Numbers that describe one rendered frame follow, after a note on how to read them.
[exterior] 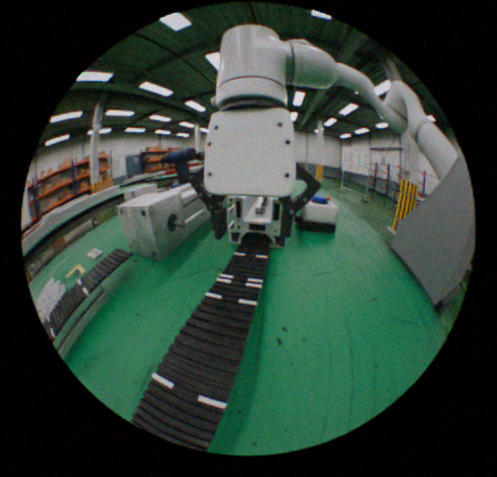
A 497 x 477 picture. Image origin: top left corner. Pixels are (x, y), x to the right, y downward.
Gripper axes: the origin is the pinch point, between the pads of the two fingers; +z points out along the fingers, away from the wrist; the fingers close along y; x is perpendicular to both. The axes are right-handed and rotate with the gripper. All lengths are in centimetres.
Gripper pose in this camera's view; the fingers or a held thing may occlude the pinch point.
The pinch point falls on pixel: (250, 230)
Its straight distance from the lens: 20.8
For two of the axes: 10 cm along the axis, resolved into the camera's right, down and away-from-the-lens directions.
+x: 2.0, -4.1, 8.9
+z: 0.0, 9.1, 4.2
